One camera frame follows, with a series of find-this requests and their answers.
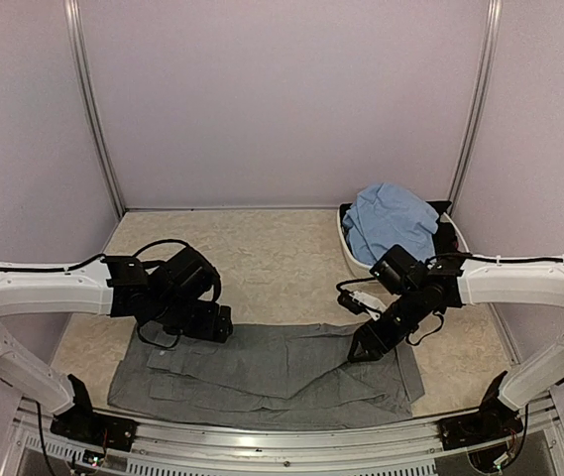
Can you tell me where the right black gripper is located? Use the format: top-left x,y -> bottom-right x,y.
348,286 -> 429,362

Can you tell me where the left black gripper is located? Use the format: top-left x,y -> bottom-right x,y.
152,296 -> 233,343

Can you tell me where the grey long sleeve shirt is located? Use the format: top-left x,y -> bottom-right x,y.
107,323 -> 425,431

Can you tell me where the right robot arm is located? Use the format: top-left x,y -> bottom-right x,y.
342,245 -> 564,440

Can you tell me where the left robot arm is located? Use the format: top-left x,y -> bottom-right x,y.
0,244 -> 233,441

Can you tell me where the white plastic bin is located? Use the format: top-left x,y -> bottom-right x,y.
335,201 -> 471,277

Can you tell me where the light blue shirt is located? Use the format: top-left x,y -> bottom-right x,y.
342,183 -> 438,266

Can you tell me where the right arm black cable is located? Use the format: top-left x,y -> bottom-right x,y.
334,251 -> 564,347

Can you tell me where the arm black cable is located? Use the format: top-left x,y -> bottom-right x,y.
334,251 -> 564,347
0,239 -> 193,348

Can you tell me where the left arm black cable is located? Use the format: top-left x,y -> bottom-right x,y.
0,239 -> 193,348

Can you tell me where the front aluminium rail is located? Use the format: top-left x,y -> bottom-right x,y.
11,391 -> 560,476

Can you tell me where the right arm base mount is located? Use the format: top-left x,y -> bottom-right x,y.
438,411 -> 523,450

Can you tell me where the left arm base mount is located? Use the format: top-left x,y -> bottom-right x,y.
51,409 -> 138,452

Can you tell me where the right aluminium frame post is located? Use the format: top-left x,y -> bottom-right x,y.
448,0 -> 503,211

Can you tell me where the aluminium frame post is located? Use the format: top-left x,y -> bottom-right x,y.
448,0 -> 503,211
63,0 -> 127,220

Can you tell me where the left aluminium frame post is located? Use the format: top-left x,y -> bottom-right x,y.
63,0 -> 127,220

